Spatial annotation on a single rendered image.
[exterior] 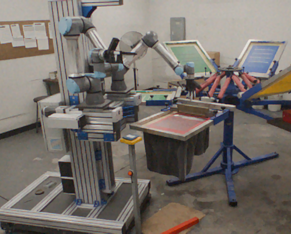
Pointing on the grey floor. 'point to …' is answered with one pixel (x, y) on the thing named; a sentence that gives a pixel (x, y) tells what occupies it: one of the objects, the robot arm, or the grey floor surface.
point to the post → (134, 183)
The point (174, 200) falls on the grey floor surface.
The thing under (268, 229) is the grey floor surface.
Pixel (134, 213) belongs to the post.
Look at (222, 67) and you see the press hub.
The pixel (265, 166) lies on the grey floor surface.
